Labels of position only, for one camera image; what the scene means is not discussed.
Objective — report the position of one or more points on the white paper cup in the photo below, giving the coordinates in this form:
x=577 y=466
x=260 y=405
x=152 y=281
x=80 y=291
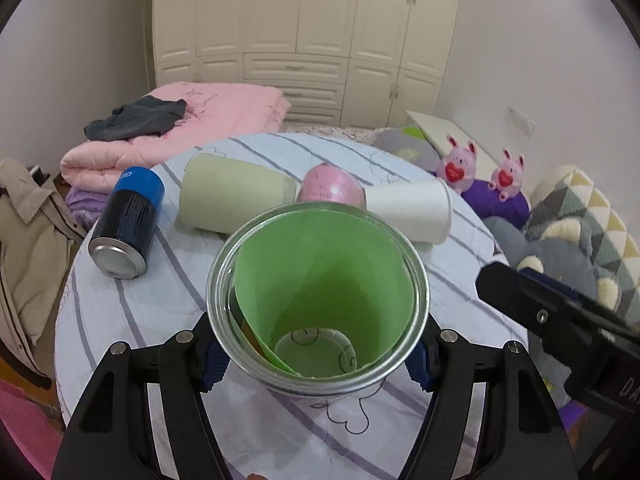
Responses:
x=422 y=211

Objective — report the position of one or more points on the dark grey garment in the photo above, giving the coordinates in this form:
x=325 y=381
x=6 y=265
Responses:
x=147 y=116

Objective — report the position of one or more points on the white bedside board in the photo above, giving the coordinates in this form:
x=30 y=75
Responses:
x=436 y=131

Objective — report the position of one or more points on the geometric patterned pillow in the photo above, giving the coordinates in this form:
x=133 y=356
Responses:
x=569 y=192

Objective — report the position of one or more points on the beige jacket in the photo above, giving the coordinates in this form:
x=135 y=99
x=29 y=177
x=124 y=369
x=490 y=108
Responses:
x=39 y=242

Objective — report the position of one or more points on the pink paper cup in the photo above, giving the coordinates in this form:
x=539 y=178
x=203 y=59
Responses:
x=327 y=183

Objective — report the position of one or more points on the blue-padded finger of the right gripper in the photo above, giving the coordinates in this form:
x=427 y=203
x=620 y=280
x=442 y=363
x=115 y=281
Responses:
x=546 y=309

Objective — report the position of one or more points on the right pink bunny toy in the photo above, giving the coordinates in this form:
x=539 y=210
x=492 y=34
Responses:
x=507 y=179

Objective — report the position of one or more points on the pink bunny toy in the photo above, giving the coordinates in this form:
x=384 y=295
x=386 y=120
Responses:
x=507 y=179
x=458 y=167

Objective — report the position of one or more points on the grey plush toy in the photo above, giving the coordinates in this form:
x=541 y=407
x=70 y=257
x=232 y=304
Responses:
x=563 y=253

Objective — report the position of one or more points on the heart print bed sheet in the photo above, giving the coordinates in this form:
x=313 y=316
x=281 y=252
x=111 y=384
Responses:
x=363 y=136

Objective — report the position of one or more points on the dark blue soda can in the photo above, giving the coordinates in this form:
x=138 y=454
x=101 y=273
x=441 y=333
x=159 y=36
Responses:
x=121 y=240

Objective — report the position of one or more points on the grey flower pillow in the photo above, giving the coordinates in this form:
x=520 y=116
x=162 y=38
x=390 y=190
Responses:
x=410 y=144

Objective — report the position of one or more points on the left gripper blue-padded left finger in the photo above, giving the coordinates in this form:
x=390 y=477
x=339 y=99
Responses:
x=190 y=363

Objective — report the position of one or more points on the clear cup green pink liner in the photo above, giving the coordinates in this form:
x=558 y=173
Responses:
x=317 y=300

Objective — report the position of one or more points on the purple folded blanket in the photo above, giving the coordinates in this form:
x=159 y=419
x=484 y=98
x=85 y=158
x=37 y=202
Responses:
x=86 y=207

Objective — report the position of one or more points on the pink folded quilt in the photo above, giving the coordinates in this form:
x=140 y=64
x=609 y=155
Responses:
x=213 y=112

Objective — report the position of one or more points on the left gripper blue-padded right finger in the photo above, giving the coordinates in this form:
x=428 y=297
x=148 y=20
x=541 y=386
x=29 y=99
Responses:
x=443 y=365

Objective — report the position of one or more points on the pale green cup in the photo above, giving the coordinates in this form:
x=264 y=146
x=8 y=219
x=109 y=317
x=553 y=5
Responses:
x=221 y=194

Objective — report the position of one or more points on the purple cushion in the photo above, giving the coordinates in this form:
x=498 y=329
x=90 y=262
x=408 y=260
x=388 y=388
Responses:
x=486 y=203

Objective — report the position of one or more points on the cream wardrobe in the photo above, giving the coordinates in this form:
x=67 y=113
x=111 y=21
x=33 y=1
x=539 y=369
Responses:
x=348 y=63

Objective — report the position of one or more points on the white wall socket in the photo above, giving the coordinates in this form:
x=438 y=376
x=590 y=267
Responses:
x=520 y=121

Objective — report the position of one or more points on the left pink bunny toy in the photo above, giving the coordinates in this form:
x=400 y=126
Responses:
x=458 y=167

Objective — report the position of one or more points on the striped white table cover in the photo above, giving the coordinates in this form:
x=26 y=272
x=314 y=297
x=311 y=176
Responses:
x=364 y=436

